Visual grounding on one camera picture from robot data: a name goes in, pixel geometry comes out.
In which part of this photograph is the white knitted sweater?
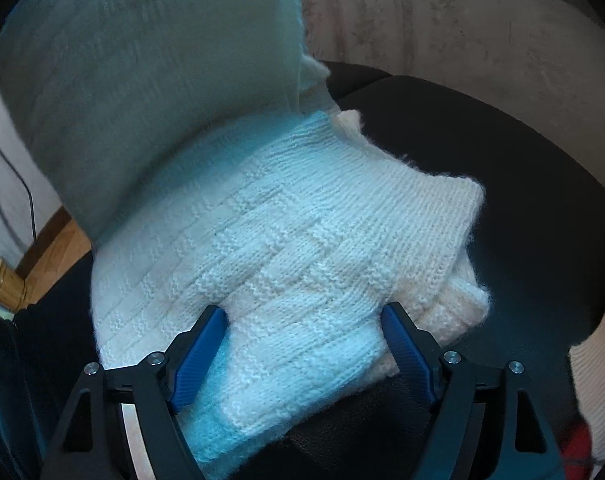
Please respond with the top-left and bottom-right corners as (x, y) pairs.
(0, 0), (489, 479)

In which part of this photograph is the dark red sweater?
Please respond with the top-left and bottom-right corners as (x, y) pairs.
(561, 422), (593, 467)

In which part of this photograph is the beige ribbed sweater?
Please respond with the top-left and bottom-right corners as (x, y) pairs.
(569, 313), (605, 460)

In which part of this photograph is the wooden furniture leg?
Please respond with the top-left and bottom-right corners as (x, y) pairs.
(0, 257), (29, 312)

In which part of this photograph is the black sofa seat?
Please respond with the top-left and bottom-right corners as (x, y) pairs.
(0, 63), (605, 479)

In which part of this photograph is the black cable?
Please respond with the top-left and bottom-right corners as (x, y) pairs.
(0, 58), (38, 252)

